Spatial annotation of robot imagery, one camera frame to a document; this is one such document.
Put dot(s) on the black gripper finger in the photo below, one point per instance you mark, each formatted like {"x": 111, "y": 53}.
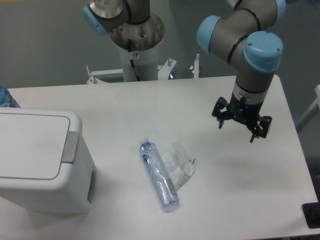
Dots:
{"x": 222, "y": 112}
{"x": 260, "y": 127}

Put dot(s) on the white trash can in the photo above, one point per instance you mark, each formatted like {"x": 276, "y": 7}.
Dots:
{"x": 70, "y": 192}

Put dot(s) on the white frame at right edge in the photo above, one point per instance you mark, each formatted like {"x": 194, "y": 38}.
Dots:
{"x": 310, "y": 112}

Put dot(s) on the clear plastic water bottle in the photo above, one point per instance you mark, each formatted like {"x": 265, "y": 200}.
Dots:
{"x": 159, "y": 175}

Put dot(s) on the black table corner mount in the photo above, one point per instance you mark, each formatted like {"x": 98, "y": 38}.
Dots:
{"x": 311, "y": 213}

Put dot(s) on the blue bottle at left edge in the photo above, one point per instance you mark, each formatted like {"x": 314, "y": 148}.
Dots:
{"x": 6, "y": 99}

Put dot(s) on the white trash can lid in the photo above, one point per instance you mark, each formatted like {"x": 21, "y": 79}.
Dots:
{"x": 31, "y": 146}

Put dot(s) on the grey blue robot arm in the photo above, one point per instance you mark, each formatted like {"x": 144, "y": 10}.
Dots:
{"x": 241, "y": 40}

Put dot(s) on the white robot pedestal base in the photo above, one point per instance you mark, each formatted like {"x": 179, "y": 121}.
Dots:
{"x": 138, "y": 49}

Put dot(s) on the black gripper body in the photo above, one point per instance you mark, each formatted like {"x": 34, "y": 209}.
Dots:
{"x": 241, "y": 112}

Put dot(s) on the crumpled white plastic wrapper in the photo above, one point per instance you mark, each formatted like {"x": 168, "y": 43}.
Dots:
{"x": 179, "y": 164}

